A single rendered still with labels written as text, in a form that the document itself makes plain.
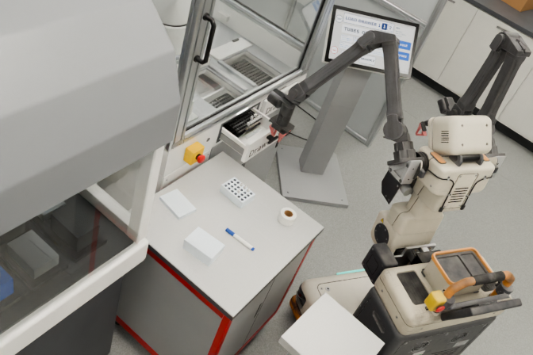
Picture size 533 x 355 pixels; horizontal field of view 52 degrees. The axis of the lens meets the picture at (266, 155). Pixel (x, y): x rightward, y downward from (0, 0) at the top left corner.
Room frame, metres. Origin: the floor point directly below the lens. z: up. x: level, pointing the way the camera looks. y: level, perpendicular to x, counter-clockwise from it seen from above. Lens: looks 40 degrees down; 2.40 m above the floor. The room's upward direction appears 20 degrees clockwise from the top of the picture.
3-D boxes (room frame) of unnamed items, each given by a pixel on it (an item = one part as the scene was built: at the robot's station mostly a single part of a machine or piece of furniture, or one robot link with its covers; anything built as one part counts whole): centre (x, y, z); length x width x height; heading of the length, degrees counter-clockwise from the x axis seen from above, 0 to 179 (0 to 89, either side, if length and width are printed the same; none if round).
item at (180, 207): (1.50, 0.26, 0.77); 0.13 x 0.09 x 0.02; 58
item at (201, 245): (1.33, 0.10, 0.79); 0.13 x 0.09 x 0.05; 72
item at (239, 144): (2.03, 0.22, 0.86); 0.40 x 0.26 x 0.06; 66
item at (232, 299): (1.50, 0.05, 0.38); 0.62 x 0.58 x 0.76; 156
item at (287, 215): (1.63, -0.17, 0.78); 0.07 x 0.07 x 0.04
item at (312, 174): (2.85, -0.32, 0.51); 0.50 x 0.45 x 1.02; 18
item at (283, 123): (1.96, -0.01, 1.01); 0.10 x 0.07 x 0.07; 66
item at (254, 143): (1.94, 0.03, 0.87); 0.29 x 0.02 x 0.11; 156
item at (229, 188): (1.66, 0.06, 0.78); 0.12 x 0.08 x 0.04; 63
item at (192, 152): (1.69, 0.28, 0.88); 0.07 x 0.05 x 0.07; 156
